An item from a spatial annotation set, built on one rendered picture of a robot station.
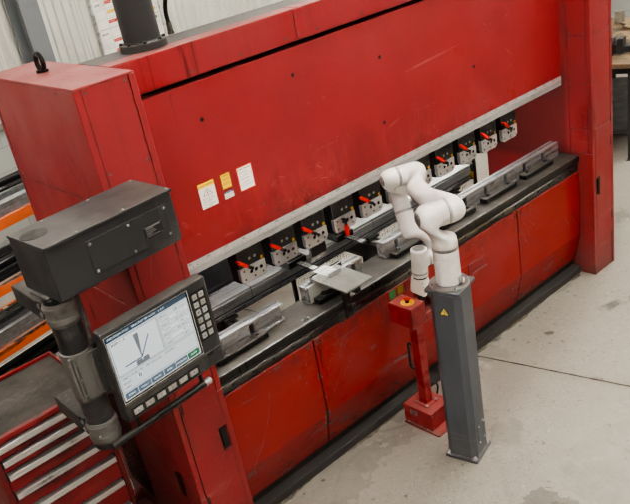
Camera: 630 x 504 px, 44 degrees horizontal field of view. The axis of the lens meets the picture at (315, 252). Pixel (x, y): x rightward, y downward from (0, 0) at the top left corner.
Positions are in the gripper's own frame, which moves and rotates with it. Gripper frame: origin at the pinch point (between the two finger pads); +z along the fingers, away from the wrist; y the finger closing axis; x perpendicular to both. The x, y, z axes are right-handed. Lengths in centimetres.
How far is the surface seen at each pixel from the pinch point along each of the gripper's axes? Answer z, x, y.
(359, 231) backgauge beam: -16, 16, -58
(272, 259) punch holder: -44, -64, -36
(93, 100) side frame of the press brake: -148, -138, -25
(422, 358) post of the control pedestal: 32.1, -6.2, 3.6
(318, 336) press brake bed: -1, -56, -20
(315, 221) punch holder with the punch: -52, -36, -35
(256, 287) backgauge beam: -17, -60, -60
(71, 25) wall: -75, 93, -506
